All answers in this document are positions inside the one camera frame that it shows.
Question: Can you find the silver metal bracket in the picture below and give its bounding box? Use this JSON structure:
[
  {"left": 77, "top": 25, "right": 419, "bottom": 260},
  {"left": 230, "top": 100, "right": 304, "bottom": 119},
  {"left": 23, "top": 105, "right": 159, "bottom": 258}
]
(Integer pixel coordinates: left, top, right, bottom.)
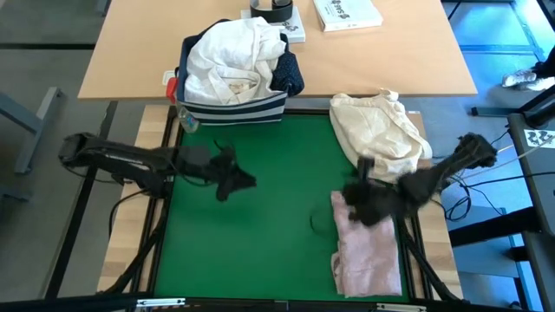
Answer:
[
  {"left": 375, "top": 302, "right": 428, "bottom": 312},
  {"left": 136, "top": 297, "right": 186, "bottom": 309}
]

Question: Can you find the person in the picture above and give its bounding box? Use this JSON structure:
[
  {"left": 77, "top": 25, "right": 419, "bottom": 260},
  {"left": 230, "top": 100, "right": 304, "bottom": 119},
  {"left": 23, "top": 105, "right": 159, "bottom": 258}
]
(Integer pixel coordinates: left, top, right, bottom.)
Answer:
[{"left": 501, "top": 45, "right": 555, "bottom": 93}]

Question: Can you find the grey metal furniture leg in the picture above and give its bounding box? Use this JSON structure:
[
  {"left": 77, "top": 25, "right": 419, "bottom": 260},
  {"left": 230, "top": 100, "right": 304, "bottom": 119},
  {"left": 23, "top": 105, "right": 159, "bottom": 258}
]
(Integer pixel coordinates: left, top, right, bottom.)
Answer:
[{"left": 0, "top": 86, "right": 65, "bottom": 203}]

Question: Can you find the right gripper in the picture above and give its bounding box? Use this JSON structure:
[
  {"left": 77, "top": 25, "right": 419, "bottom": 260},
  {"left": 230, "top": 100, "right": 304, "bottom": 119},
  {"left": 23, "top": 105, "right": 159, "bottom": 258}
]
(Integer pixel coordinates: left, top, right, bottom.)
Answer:
[{"left": 342, "top": 156, "right": 408, "bottom": 227}]

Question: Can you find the navy white striped basket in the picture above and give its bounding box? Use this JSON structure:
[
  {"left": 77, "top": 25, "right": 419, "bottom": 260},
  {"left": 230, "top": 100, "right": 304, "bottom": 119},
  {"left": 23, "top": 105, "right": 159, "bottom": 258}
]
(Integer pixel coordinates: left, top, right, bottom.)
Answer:
[{"left": 175, "top": 17, "right": 305, "bottom": 127}]

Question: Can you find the black aluminium table frame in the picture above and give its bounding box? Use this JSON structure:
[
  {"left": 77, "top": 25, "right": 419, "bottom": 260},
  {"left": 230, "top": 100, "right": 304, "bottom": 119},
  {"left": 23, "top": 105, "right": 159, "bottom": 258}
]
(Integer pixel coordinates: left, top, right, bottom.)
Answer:
[{"left": 42, "top": 101, "right": 467, "bottom": 312}]

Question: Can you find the white shirt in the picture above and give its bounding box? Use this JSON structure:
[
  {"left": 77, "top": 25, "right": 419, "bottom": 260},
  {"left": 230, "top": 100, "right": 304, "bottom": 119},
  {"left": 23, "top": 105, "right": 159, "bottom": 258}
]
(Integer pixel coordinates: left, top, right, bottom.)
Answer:
[{"left": 184, "top": 16, "right": 287, "bottom": 105}]

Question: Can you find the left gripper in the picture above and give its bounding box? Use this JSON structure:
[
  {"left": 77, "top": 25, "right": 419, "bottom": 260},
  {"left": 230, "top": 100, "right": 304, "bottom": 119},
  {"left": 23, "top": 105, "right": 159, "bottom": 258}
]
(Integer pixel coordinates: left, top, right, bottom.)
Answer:
[{"left": 175, "top": 145, "right": 258, "bottom": 203}]

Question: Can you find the green table mat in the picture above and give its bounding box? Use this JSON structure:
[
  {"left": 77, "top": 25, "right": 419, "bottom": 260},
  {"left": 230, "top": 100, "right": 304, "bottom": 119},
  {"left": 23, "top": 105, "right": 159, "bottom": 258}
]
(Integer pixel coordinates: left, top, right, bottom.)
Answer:
[{"left": 153, "top": 113, "right": 411, "bottom": 304}]

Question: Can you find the white marker tag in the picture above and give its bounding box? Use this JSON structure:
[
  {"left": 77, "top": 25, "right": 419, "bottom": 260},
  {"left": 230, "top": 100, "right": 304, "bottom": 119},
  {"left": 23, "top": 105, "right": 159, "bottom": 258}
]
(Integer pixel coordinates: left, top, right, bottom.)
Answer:
[{"left": 523, "top": 128, "right": 555, "bottom": 150}]

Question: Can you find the black curved band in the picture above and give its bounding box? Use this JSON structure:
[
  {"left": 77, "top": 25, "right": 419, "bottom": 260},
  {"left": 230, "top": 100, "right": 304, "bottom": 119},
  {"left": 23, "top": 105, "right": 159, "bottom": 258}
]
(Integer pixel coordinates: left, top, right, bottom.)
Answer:
[{"left": 250, "top": 0, "right": 294, "bottom": 23}]

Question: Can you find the dark navy garment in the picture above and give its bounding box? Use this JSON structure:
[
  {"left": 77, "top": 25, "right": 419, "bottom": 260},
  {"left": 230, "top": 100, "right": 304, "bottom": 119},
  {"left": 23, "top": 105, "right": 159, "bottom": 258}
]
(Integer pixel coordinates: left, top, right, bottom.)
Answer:
[{"left": 269, "top": 50, "right": 305, "bottom": 99}]

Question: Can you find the black side desk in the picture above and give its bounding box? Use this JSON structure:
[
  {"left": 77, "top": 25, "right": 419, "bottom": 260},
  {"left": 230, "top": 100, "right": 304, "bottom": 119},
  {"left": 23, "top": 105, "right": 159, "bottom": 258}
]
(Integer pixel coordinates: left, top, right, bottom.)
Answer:
[{"left": 448, "top": 84, "right": 555, "bottom": 312}]

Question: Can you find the clear bottle with red cap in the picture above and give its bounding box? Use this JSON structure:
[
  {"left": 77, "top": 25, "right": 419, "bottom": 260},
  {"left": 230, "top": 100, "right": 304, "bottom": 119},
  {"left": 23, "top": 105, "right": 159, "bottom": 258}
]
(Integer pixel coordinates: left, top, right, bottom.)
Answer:
[{"left": 166, "top": 76, "right": 200, "bottom": 134}]

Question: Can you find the small white printed box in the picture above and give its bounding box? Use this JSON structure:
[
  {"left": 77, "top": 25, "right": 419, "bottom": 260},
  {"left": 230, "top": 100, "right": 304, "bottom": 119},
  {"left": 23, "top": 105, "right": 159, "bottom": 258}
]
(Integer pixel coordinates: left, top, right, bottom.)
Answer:
[{"left": 240, "top": 6, "right": 307, "bottom": 44}]

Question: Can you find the white printed flat box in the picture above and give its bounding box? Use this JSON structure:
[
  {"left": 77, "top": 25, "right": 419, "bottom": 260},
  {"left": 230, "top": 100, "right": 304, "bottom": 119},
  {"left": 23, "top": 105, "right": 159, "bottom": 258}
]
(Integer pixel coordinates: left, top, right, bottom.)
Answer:
[{"left": 312, "top": 0, "right": 384, "bottom": 33}]

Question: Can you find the light wooden table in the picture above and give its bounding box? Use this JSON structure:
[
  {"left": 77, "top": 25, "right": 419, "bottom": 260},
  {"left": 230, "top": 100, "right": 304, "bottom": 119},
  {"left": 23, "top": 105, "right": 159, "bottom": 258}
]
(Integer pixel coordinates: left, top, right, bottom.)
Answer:
[{"left": 77, "top": 0, "right": 478, "bottom": 101}]

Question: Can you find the pink waffle-knit shirt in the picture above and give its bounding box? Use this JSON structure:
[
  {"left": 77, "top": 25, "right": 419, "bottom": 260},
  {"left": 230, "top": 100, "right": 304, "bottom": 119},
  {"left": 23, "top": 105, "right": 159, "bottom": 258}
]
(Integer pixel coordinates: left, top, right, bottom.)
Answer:
[{"left": 330, "top": 190, "right": 403, "bottom": 299}]

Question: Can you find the cream cloth garment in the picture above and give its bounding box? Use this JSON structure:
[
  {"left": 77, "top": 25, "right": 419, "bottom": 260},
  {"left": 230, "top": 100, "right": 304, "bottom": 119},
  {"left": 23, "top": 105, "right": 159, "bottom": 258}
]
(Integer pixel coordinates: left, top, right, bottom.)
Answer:
[{"left": 329, "top": 88, "right": 434, "bottom": 185}]

